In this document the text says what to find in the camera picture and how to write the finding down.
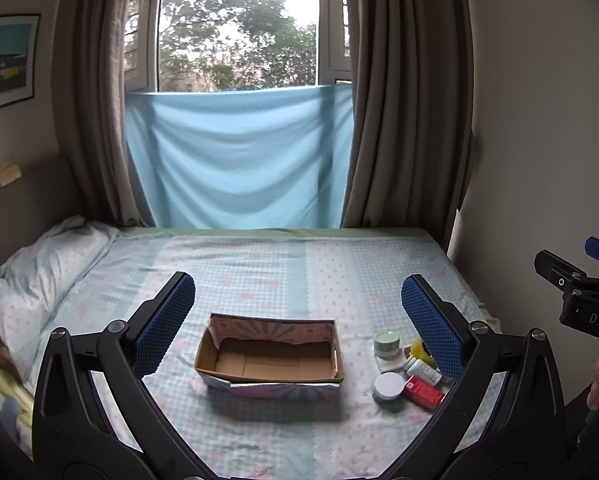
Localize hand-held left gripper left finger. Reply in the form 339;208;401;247
32;271;215;480

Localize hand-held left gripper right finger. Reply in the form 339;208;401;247
401;274;567;480

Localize white pill bottle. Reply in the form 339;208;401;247
404;357;443;385

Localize green lid jar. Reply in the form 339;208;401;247
373;331;405;358

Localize red box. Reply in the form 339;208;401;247
403;376;446;411

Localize white lid jar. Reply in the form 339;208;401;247
372;372;405;405

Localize cardboard box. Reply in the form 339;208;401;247
194;312;347;403

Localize person's dark clothing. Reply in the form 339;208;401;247
564;395;599;463

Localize checkered pillow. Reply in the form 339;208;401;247
0;215;120;376

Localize green mattress cover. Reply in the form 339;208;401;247
119;226;503;323

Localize light blue cloth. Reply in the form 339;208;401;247
123;85;355;230

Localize grey headboard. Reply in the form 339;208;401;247
0;155;80;281

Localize brown curtain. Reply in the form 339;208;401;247
342;0;475;256
54;0;166;228

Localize small yellow box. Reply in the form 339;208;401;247
0;161;22;192

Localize trees outside window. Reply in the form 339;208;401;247
158;0;320;93

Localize wall poster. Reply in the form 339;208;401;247
0;13;41;117

